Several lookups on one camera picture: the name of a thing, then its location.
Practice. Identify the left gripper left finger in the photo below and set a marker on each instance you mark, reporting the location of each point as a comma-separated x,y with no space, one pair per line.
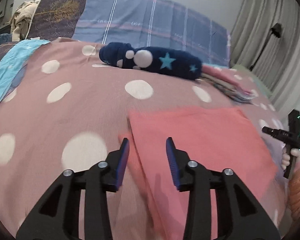
56,214

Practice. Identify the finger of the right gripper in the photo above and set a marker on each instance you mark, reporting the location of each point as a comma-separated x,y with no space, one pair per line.
275,133

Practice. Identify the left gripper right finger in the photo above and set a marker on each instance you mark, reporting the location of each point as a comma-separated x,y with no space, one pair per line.
239,214

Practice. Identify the pink children's shirt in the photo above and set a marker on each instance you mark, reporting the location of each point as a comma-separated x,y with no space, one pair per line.
216,138

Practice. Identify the stack of folded patterned clothes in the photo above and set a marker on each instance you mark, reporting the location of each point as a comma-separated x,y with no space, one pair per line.
234,92

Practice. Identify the beige crumpled clothes pile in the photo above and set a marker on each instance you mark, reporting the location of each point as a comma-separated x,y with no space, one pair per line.
21,19

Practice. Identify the right hand white glove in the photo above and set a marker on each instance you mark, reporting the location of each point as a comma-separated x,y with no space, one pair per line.
287,158

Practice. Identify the grey pleated curtain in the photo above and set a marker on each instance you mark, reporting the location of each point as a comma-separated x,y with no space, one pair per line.
279,66

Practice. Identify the green pillow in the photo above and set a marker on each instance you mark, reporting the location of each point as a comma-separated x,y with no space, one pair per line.
253,78

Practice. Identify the pink polka dot duvet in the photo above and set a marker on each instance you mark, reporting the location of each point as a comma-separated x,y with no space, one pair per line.
70,110

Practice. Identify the pink folded garment on stack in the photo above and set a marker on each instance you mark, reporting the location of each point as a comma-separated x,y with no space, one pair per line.
219,74

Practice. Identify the black floor lamp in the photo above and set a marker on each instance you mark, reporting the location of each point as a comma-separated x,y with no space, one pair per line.
275,31

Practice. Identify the navy star plush garment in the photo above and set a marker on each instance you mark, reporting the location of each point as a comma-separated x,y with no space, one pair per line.
159,60

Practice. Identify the blue plaid pillow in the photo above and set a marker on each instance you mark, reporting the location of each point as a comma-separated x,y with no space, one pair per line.
159,23

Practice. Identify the dark tree print pillow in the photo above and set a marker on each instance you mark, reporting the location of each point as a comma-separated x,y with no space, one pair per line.
55,18

